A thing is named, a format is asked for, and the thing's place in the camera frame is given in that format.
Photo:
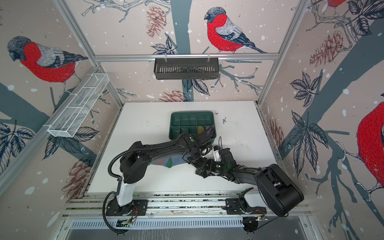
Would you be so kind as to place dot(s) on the purple rolled sock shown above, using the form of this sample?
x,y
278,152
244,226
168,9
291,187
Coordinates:
x,y
210,132

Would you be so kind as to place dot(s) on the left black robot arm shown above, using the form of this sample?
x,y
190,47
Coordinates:
x,y
130,166

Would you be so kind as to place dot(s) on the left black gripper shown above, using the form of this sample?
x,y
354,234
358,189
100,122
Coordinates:
x,y
201,165

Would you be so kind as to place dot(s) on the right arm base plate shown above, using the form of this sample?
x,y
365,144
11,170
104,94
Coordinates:
x,y
240,207

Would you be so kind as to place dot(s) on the aluminium frame back bar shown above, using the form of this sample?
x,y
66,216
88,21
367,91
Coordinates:
x,y
149,58

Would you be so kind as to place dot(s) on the black grey argyle sock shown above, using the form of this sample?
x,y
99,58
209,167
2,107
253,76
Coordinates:
x,y
201,166

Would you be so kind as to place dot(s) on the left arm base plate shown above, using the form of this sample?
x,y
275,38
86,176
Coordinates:
x,y
135,208

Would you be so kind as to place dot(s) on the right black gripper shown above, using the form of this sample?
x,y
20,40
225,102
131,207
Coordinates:
x,y
211,166

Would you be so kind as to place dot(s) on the olive rolled sock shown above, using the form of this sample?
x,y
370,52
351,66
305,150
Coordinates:
x,y
200,130

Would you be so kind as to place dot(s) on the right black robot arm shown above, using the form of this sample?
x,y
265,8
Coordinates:
x,y
278,192

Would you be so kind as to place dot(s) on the white mesh wall basket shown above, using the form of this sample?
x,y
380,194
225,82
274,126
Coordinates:
x,y
81,102

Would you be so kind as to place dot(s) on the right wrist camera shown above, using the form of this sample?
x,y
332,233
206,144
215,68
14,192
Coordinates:
x,y
216,154

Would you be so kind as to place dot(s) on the blue orange green striped sock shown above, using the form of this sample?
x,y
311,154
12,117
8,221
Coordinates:
x,y
169,162

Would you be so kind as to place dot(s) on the green compartment tray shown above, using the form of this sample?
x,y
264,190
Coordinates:
x,y
187,122

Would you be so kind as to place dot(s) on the black hanging wire basket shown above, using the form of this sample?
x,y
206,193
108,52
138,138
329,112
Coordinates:
x,y
186,69

